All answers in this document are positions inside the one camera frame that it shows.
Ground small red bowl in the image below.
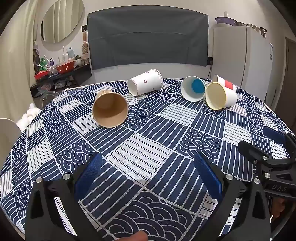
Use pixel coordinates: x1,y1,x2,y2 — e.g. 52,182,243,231
34,70,50,80

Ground cream curtain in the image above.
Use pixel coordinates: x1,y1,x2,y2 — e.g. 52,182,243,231
0,0,45,123

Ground dark door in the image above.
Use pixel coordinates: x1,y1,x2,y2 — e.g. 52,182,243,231
265,37,296,113

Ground white cup with blue inside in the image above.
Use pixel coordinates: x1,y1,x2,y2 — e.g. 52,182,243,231
180,75,207,103

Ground dark side shelf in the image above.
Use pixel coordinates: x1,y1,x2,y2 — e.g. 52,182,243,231
30,63,92,99

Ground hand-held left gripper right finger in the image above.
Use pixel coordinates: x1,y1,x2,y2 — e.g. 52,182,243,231
194,153,271,241

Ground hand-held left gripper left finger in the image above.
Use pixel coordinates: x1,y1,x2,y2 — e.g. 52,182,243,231
25,152,103,241

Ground brown paper cup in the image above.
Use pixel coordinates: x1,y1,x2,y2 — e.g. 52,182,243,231
92,90,129,128

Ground purple basin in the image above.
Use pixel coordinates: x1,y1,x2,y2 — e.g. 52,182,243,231
215,16,237,27

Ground white fluffy cloth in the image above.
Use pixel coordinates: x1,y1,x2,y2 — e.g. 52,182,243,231
16,103,42,133

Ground large red bowl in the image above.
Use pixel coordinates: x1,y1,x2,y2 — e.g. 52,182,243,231
56,62,76,74

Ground white cup with cream inside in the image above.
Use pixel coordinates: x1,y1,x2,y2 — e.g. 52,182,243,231
205,82,238,111

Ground oval wall mirror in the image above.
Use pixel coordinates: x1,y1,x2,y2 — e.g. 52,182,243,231
41,0,84,43

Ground blue white patterned tablecloth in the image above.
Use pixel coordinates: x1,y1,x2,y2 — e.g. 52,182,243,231
0,77,296,241

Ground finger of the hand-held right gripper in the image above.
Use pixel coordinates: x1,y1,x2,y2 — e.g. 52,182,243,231
238,140,296,171
263,126,296,158

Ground white heart-print paper cup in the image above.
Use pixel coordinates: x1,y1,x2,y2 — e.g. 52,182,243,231
127,69,163,96

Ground white cup with red label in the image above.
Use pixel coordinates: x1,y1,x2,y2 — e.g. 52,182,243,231
212,74,235,91

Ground grey cloth cover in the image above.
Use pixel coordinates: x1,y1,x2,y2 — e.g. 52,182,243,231
87,8,209,70

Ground person's left hand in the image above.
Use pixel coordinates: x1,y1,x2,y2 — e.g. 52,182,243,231
110,231,148,241

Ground white chair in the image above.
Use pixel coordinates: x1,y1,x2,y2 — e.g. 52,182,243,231
0,118,23,164

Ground white refrigerator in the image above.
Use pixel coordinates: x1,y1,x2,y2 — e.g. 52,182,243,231
211,25,275,102

